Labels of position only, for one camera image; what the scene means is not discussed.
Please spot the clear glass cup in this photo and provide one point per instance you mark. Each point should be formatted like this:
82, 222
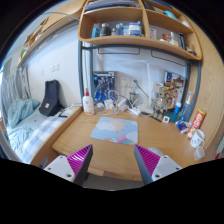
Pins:
199, 153

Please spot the red chips canister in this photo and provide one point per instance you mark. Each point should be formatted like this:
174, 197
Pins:
199, 117

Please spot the white blue box on shelf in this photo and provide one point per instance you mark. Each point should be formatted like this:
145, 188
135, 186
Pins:
135, 29

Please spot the white mug with print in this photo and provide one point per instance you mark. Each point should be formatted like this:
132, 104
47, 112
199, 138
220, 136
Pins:
197, 139

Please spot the blue robot model box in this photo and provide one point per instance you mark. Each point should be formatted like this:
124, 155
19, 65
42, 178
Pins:
104, 85

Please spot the light blue blanket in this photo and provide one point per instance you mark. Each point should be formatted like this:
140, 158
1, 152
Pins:
21, 109

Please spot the white computer mouse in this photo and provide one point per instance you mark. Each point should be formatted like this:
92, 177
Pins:
156, 151

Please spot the wooden desk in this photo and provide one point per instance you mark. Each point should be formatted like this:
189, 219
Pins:
114, 159

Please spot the black backpack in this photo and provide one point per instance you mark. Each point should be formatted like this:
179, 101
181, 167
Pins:
51, 104

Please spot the light blue cartoon mouse pad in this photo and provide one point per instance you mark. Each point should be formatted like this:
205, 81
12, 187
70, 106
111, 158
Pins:
116, 131

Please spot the white power strip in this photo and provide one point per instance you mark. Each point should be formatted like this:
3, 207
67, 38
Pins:
135, 111

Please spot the plaid bed mattress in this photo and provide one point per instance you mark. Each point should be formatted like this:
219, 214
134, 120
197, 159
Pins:
26, 142

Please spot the wooden wall shelf unit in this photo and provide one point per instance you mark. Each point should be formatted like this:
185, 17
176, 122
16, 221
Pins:
150, 23

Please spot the white pump lotion bottle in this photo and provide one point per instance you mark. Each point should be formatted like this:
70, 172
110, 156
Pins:
88, 104

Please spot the colourful poster box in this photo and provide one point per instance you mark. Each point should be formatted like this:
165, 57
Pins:
175, 85

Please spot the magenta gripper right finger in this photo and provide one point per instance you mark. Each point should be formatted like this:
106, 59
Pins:
152, 166

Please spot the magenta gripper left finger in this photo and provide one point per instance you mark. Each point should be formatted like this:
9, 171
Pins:
74, 167

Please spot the blue spray bottle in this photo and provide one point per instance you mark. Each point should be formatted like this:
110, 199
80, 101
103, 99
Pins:
186, 107

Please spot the dark jar on shelf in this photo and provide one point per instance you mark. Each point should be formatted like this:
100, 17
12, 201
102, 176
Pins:
105, 30

